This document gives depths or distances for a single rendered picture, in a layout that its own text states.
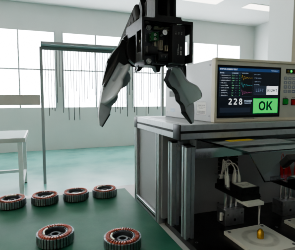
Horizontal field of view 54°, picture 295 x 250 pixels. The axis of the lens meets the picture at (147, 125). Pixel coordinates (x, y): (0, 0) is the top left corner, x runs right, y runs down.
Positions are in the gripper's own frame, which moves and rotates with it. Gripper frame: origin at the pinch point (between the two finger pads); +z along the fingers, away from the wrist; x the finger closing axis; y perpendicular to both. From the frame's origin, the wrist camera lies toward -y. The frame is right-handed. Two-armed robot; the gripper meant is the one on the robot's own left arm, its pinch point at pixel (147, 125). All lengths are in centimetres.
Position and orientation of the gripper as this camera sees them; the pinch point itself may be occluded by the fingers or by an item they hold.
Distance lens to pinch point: 43.7
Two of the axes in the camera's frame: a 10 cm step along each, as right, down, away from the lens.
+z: 0.0, 10.0, 0.9
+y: 3.7, 0.8, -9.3
